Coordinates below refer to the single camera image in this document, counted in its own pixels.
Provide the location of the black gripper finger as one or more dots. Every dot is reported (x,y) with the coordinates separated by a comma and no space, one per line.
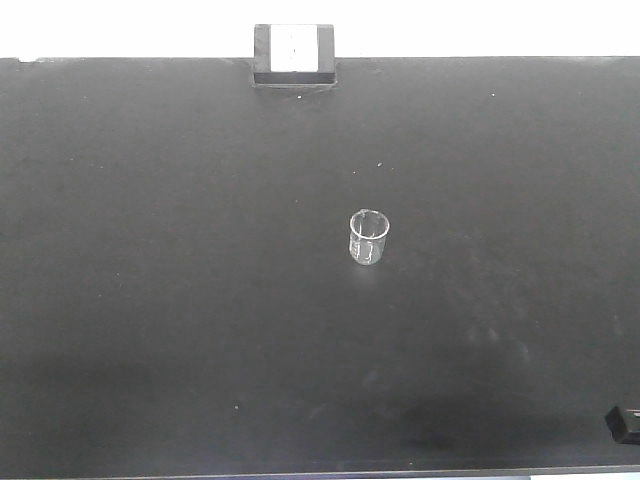
(623,424)

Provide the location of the small clear glass beaker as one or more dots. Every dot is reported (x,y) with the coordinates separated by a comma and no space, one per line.
(368,233)

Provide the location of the black white socket box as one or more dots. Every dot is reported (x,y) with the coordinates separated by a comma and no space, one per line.
(294,55)

